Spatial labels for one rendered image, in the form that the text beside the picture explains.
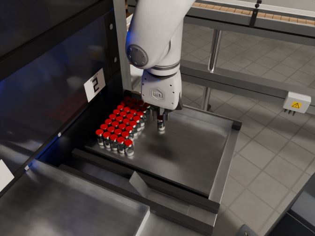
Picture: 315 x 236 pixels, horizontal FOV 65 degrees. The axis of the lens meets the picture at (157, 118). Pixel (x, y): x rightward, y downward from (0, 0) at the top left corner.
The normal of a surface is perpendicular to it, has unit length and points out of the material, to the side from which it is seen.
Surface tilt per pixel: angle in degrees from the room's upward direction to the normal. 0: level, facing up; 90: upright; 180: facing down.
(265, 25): 90
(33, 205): 0
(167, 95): 89
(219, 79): 90
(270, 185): 0
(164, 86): 87
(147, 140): 0
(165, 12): 65
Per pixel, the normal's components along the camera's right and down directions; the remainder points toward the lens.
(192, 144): 0.00, -0.72
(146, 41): -0.37, 0.65
